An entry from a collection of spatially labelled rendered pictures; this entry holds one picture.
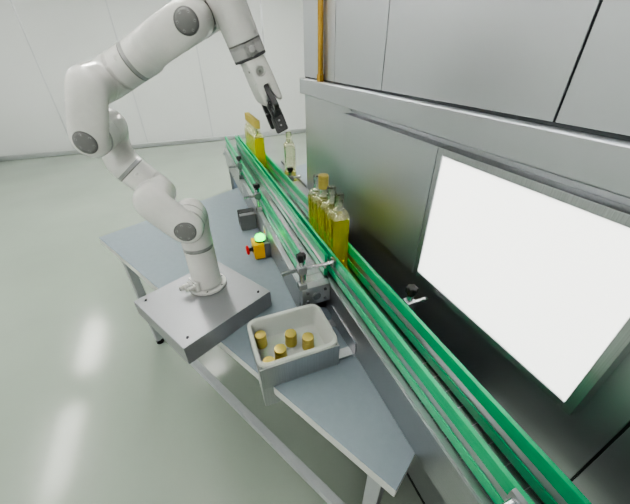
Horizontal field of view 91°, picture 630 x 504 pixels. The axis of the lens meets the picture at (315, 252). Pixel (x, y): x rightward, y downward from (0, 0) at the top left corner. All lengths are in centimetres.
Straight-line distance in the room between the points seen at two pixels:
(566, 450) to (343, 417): 43
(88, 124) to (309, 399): 82
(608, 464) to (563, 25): 68
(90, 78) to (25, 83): 618
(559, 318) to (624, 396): 13
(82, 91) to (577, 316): 99
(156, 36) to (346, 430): 93
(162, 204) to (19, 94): 625
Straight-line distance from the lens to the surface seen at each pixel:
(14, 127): 722
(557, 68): 64
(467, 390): 74
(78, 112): 88
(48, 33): 686
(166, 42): 79
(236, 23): 80
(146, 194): 90
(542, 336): 68
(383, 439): 84
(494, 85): 70
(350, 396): 88
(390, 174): 90
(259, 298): 104
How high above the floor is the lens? 150
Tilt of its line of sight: 33 degrees down
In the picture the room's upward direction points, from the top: 1 degrees counter-clockwise
